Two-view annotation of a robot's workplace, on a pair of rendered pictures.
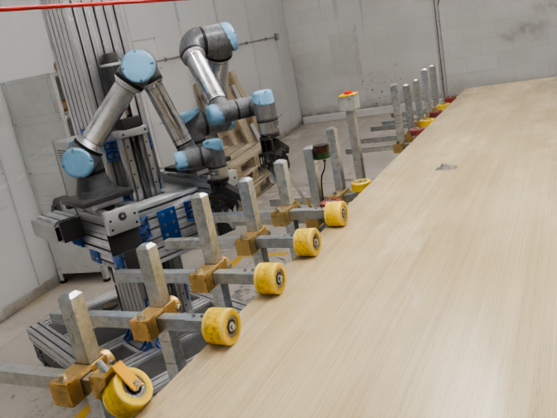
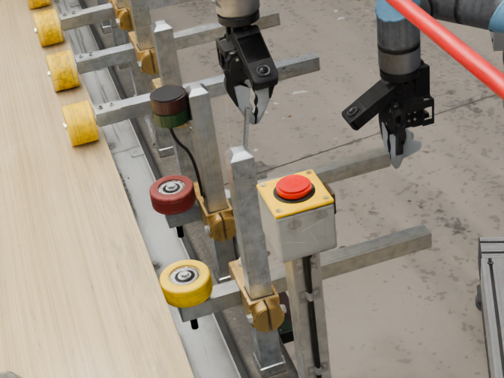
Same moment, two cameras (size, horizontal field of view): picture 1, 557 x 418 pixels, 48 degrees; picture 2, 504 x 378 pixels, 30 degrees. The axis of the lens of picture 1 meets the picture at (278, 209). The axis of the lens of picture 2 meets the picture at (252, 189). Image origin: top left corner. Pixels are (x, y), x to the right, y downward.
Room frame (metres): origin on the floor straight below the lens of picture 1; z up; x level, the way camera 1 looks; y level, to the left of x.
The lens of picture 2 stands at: (3.33, -1.00, 1.83)
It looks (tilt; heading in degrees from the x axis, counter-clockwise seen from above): 34 degrees down; 139
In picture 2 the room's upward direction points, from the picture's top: 8 degrees counter-clockwise
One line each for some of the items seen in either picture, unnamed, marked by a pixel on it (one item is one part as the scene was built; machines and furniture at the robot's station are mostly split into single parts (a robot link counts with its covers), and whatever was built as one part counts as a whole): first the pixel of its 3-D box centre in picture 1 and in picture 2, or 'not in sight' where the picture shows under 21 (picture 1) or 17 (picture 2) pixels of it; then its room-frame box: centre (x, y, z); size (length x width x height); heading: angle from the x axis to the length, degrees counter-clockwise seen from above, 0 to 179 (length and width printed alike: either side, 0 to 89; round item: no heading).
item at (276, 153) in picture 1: (272, 149); (241, 42); (2.22, -0.02, 1.13); 0.09 x 0.08 x 0.12; 152
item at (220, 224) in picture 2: (318, 216); (212, 210); (2.23, -0.14, 0.85); 0.13 x 0.06 x 0.05; 152
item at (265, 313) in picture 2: (340, 196); (256, 294); (2.45, -0.26, 0.84); 0.13 x 0.06 x 0.05; 152
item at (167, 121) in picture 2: (322, 154); (171, 112); (2.23, -0.19, 1.07); 0.06 x 0.06 x 0.02
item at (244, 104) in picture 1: (250, 106); not in sight; (2.32, 0.03, 1.28); 0.11 x 0.11 x 0.08; 20
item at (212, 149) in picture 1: (213, 153); (399, 15); (2.39, 0.21, 1.13); 0.09 x 0.08 x 0.11; 95
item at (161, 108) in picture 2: (321, 148); (169, 100); (2.23, -0.19, 1.10); 0.06 x 0.06 x 0.02
